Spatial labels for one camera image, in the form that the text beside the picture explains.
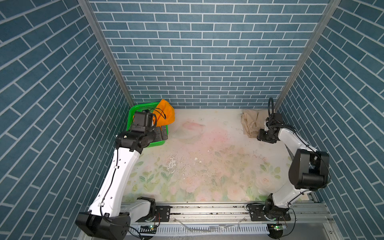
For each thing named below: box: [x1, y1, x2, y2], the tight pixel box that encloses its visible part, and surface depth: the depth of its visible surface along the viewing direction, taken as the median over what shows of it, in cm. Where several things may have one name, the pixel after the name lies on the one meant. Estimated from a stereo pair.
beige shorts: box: [241, 109, 269, 139], surface depth 110 cm
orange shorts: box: [153, 99, 176, 127], surface depth 104 cm
